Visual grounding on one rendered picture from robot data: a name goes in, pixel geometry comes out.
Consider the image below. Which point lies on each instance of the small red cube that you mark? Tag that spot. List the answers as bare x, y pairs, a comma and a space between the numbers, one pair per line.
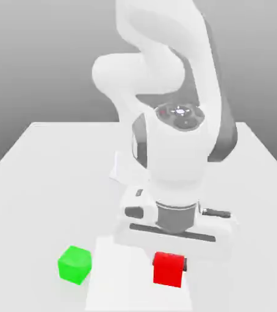
168, 269

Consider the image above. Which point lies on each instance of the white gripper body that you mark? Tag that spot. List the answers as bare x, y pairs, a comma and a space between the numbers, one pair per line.
143, 236

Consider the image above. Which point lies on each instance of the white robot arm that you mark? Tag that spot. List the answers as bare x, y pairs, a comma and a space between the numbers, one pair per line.
177, 151

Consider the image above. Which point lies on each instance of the small green cube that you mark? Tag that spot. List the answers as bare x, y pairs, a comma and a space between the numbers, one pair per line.
74, 265

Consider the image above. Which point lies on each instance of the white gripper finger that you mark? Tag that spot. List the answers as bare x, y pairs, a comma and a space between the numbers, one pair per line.
153, 262
185, 265

